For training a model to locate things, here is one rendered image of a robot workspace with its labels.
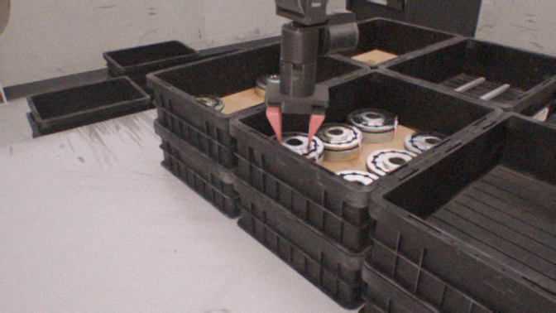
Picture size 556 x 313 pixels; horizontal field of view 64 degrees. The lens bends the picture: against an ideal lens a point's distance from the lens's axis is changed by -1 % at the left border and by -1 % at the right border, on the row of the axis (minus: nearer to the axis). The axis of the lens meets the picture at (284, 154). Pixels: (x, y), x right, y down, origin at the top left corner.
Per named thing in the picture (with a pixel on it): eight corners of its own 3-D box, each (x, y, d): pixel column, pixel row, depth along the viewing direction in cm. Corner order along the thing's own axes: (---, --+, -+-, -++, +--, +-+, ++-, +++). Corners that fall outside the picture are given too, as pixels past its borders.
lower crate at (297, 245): (349, 321, 68) (356, 262, 62) (232, 227, 88) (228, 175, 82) (480, 214, 91) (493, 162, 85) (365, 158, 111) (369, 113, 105)
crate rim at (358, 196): (361, 211, 58) (363, 195, 57) (225, 132, 77) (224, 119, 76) (504, 122, 81) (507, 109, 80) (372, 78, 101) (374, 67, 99)
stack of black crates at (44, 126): (69, 228, 175) (38, 123, 152) (54, 192, 196) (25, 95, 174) (166, 195, 194) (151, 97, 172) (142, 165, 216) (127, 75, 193)
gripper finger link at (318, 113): (281, 134, 82) (283, 85, 77) (321, 137, 82) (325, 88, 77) (279, 153, 76) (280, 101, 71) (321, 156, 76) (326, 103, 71)
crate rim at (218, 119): (225, 132, 77) (224, 119, 76) (144, 84, 97) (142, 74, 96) (372, 78, 101) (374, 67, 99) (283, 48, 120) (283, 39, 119)
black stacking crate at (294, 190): (355, 266, 63) (362, 199, 57) (230, 180, 82) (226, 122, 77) (491, 167, 86) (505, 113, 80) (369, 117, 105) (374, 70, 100)
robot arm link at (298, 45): (274, 17, 69) (296, 26, 65) (310, 13, 72) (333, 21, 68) (273, 61, 72) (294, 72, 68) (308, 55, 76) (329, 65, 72)
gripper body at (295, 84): (267, 92, 78) (268, 50, 74) (327, 95, 77) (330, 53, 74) (263, 108, 72) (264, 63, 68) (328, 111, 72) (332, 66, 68)
